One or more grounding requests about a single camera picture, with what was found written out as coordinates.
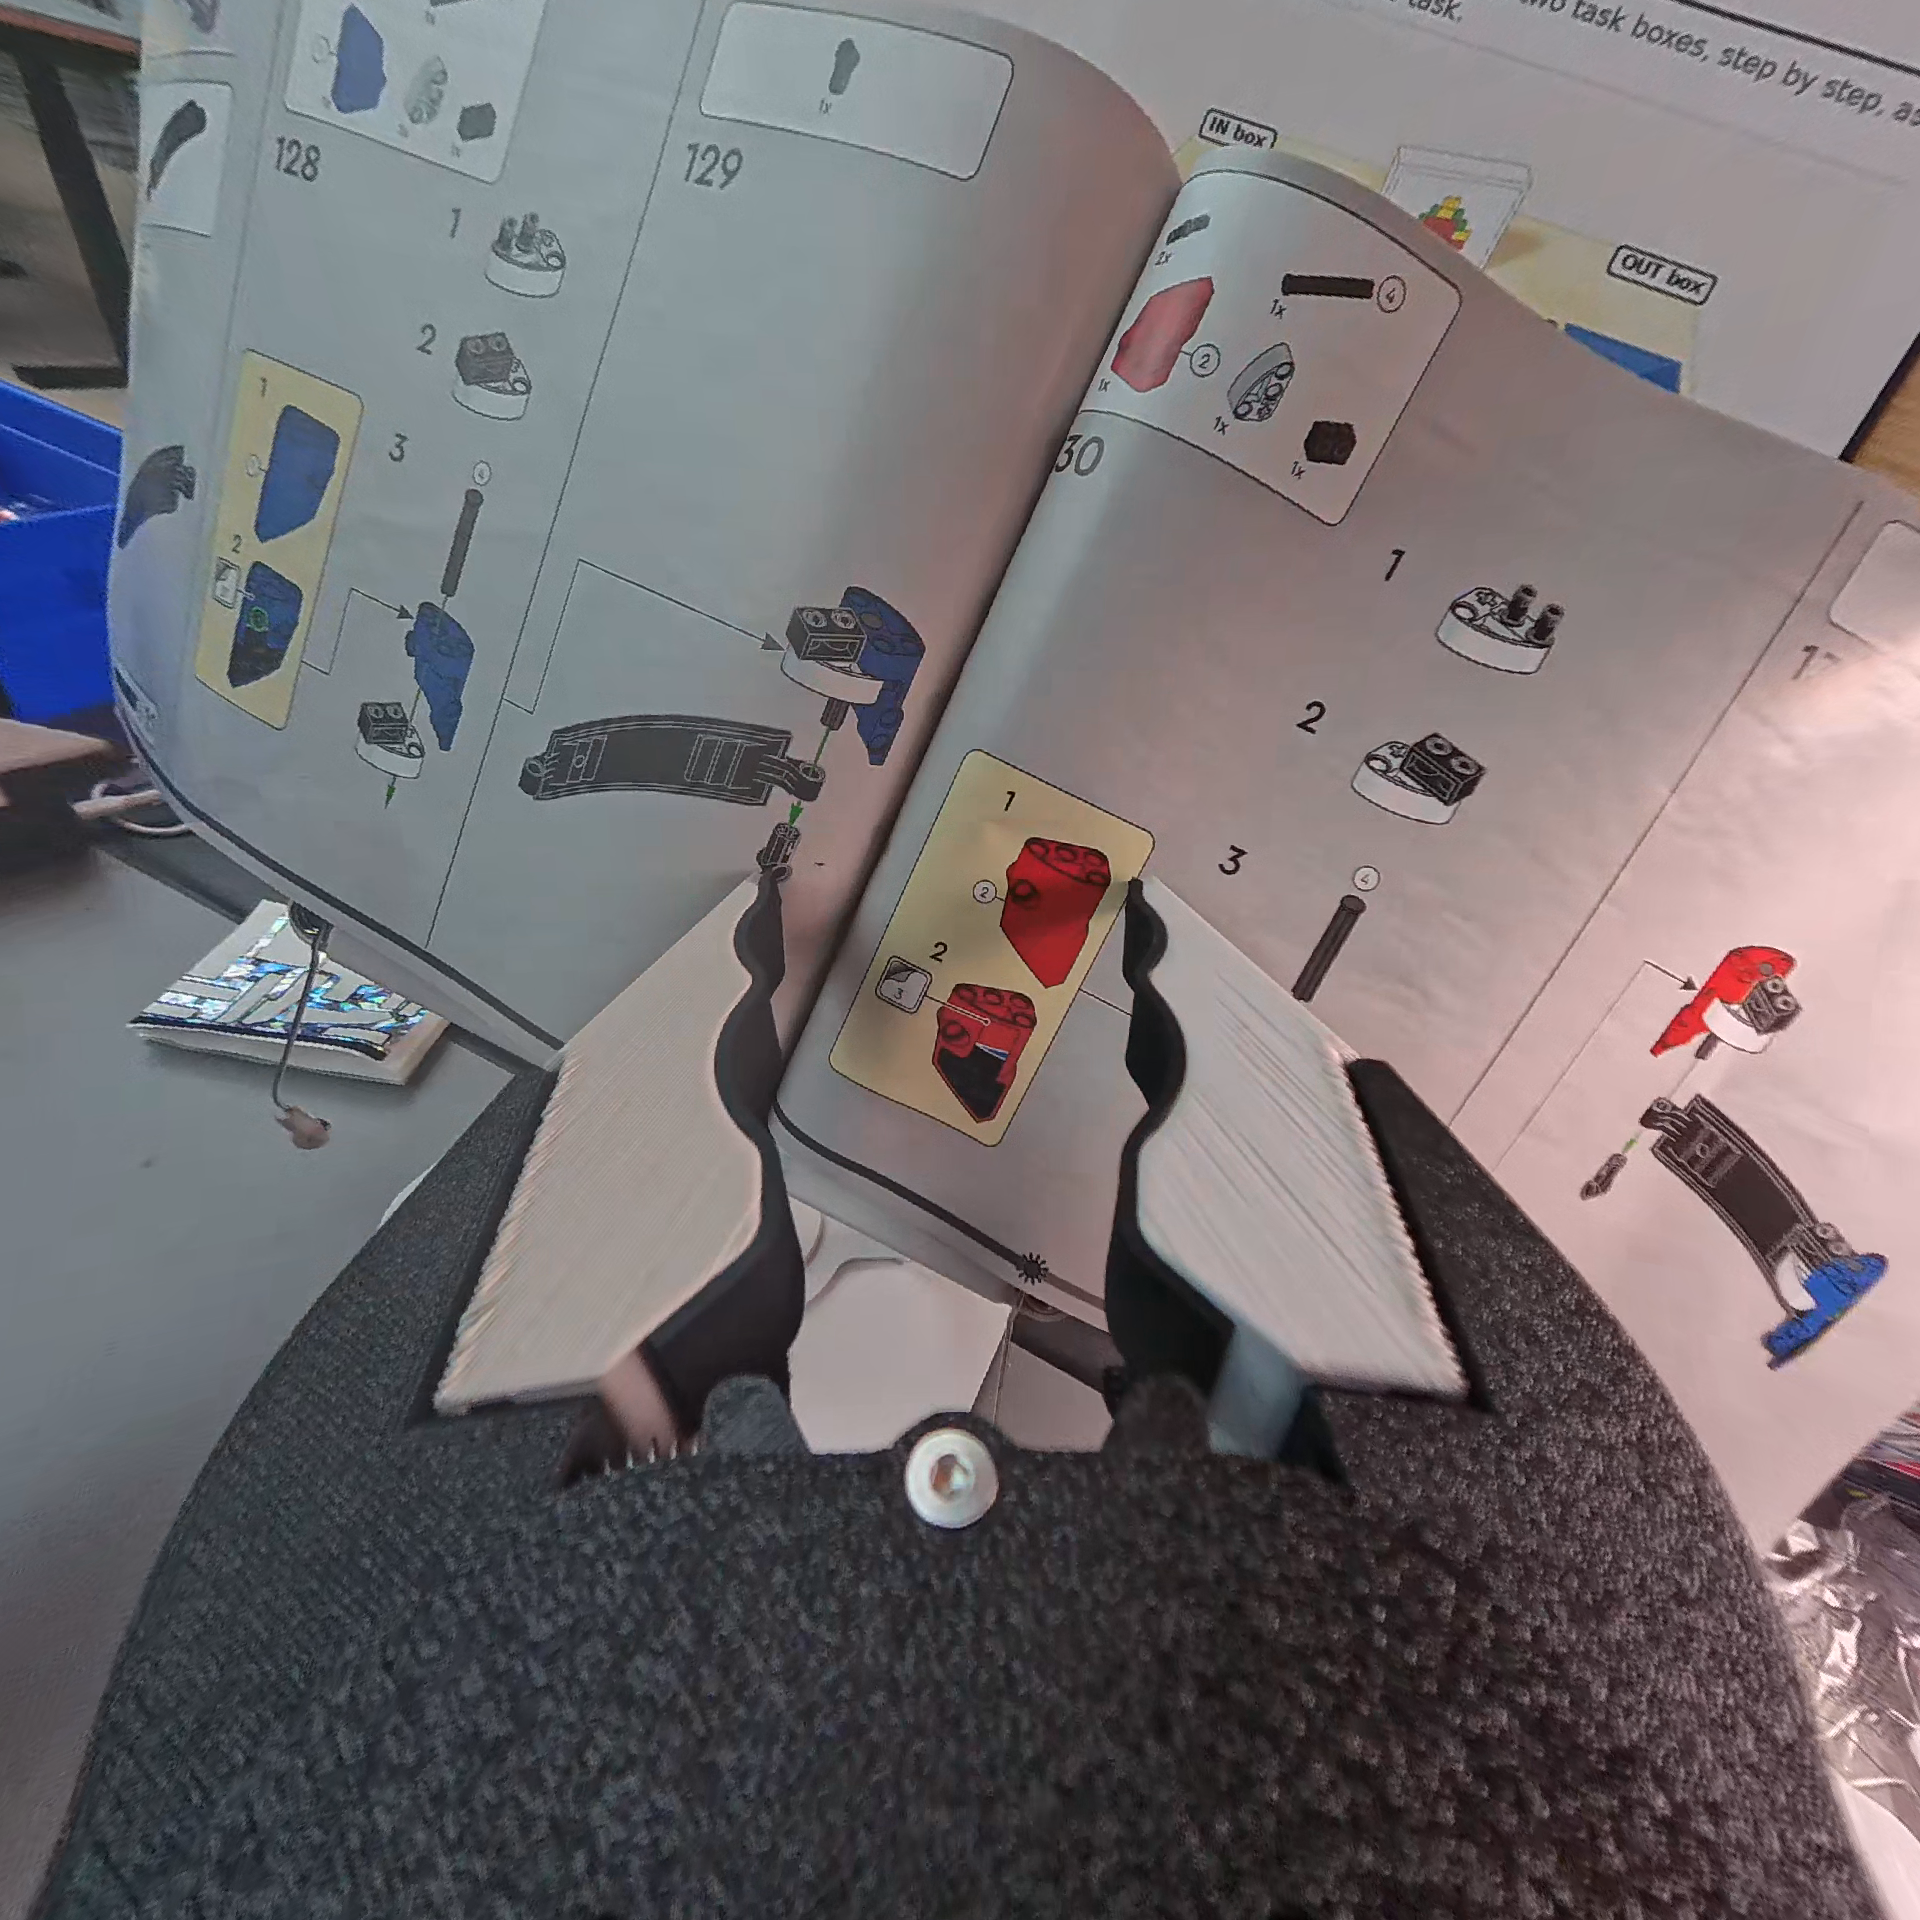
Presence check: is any shiny sticker sheet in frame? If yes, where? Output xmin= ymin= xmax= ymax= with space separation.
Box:
xmin=132 ymin=900 xmax=452 ymax=1086

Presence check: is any clear plastic bag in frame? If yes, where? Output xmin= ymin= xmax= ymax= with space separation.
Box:
xmin=1770 ymin=1401 xmax=1920 ymax=1801

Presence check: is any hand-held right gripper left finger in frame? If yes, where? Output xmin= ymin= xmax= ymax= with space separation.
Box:
xmin=434 ymin=872 xmax=811 ymax=1448

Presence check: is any blue plastic case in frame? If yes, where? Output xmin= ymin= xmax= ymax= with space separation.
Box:
xmin=0 ymin=374 xmax=125 ymax=725

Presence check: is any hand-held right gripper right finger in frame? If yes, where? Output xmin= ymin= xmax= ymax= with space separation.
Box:
xmin=1104 ymin=881 xmax=1469 ymax=1461

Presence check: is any building instruction booklet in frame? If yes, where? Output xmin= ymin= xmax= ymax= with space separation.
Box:
xmin=105 ymin=0 xmax=1920 ymax=1532

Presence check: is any printed task sheet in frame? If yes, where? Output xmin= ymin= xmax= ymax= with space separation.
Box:
xmin=1185 ymin=0 xmax=1920 ymax=460

